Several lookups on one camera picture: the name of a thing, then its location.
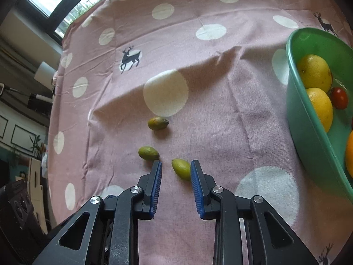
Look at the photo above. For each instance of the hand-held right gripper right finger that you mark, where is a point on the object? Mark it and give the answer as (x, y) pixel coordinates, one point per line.
(197, 190)

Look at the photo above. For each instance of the yellow lemon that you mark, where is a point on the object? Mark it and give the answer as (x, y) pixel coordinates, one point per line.
(321, 107)

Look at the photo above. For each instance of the black device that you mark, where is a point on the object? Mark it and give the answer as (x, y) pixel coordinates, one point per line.
(38, 103)

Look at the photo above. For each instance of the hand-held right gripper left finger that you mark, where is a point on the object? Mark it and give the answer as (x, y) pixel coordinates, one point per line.
(155, 187)

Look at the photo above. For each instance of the green plastic bowl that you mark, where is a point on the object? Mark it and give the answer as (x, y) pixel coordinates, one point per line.
(309, 143)

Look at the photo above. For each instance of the pink polka dot cloth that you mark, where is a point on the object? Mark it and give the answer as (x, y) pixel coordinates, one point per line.
(220, 88)

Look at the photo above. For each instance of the white cylinder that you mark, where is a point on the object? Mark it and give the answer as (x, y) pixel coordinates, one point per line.
(43, 74)

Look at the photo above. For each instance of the light wooden board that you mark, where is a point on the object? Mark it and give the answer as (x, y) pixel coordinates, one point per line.
(35, 185)

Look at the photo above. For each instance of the red cherry tomato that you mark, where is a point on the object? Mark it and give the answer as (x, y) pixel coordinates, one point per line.
(339, 98)

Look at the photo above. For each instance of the yellow-green lemon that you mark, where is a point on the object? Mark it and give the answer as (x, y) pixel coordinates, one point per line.
(314, 71)

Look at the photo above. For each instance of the framed plant picture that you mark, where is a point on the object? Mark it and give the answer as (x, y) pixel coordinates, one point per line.
(23, 138)

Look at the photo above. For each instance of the orange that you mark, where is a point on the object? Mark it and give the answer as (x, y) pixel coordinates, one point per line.
(350, 154)

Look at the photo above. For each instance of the brownish green olive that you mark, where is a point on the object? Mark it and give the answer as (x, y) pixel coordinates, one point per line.
(158, 123)

